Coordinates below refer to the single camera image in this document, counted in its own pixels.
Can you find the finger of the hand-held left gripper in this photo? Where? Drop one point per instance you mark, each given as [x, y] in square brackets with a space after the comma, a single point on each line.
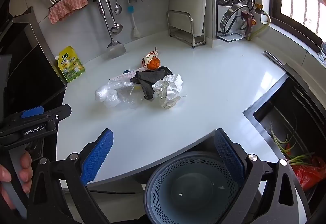
[31, 112]
[59, 111]

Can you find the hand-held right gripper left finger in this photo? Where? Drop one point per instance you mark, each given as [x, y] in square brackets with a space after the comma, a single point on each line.
[98, 156]

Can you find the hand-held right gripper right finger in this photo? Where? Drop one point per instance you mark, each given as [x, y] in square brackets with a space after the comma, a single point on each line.
[229, 155]

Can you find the grey perforated waste basket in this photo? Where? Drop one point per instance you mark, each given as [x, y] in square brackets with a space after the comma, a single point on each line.
[193, 188]

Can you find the clear plastic bag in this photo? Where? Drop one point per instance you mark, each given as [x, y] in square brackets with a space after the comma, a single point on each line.
[112, 94]

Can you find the white paper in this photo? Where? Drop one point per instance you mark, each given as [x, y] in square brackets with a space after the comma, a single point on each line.
[169, 89]

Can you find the dark grey cloth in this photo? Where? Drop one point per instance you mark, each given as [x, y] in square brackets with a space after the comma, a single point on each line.
[150, 79]

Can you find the red white snack wrapper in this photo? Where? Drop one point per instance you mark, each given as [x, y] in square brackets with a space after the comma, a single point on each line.
[149, 57]

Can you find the orange plastic ball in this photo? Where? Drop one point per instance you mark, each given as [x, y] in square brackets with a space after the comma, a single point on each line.
[154, 63]

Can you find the person's left hand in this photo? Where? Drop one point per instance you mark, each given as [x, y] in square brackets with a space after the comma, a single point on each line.
[26, 173]

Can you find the black stove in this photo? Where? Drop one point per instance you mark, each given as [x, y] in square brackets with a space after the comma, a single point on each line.
[33, 73]

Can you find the yellow seasoning pouch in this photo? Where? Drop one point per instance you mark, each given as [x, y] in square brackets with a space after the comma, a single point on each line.
[71, 65]

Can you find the green scallions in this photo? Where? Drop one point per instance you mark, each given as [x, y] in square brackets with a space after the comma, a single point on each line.
[280, 142]

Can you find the black sink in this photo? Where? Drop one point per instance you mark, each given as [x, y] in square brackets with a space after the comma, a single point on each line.
[293, 122]

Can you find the red plastic bag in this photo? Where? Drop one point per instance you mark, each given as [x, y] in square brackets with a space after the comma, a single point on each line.
[308, 173]

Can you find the steel spatula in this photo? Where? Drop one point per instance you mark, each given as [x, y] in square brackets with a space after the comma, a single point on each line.
[116, 49]

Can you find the steel ladle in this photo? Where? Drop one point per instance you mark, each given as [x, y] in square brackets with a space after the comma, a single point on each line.
[116, 28]

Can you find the pink dish cloth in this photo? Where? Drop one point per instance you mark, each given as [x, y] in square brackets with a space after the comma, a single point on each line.
[67, 6]

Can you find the black lid rack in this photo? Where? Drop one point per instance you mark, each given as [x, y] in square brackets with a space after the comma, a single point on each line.
[229, 37]

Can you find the steel pot lid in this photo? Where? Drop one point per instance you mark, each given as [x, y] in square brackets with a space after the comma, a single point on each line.
[236, 19]

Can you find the clear plastic holder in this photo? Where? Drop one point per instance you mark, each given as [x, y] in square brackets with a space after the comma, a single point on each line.
[323, 52]

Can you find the steel cutting board rack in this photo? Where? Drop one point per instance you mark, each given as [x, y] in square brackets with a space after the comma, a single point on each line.
[179, 11]

